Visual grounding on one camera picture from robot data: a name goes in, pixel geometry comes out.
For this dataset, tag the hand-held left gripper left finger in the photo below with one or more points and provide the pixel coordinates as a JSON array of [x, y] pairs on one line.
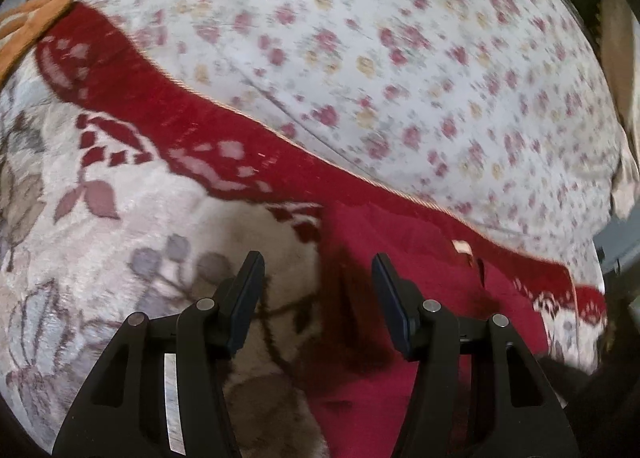
[[246, 288]]

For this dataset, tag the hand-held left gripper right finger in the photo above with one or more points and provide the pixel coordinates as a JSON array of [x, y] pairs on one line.
[[392, 298]]

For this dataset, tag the crimson red garment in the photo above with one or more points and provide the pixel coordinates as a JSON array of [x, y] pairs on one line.
[[440, 283]]

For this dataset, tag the red and white floral blanket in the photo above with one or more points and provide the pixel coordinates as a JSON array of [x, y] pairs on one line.
[[125, 238]]

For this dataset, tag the white small-flower quilt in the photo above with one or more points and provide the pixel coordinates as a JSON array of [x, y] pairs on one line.
[[375, 63]]

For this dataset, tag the beige cloth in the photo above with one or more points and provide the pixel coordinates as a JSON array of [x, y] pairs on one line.
[[625, 88]]

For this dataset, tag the orange checkered cushion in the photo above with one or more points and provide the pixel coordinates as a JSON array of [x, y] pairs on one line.
[[25, 33]]

